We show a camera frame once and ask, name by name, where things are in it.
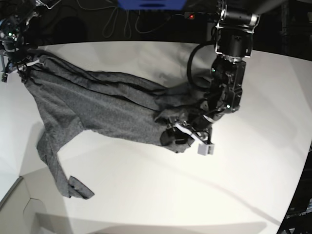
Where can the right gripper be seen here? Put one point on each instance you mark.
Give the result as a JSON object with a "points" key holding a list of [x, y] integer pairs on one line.
{"points": [[18, 59]]}

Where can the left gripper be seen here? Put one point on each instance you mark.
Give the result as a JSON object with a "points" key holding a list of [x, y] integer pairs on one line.
{"points": [[180, 132]]}

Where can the grey t-shirt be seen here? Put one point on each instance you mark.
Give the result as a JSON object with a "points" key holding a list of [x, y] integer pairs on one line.
{"points": [[71, 100]]}

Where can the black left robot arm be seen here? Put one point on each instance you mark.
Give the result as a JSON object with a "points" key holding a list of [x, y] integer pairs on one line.
{"points": [[209, 97]]}

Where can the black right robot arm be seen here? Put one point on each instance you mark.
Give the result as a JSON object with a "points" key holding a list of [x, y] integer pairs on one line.
{"points": [[14, 26]]}

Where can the black power strip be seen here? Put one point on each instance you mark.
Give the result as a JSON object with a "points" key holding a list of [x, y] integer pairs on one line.
{"points": [[210, 17]]}

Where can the blue box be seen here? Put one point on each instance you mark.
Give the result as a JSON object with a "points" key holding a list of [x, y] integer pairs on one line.
{"points": [[151, 4]]}

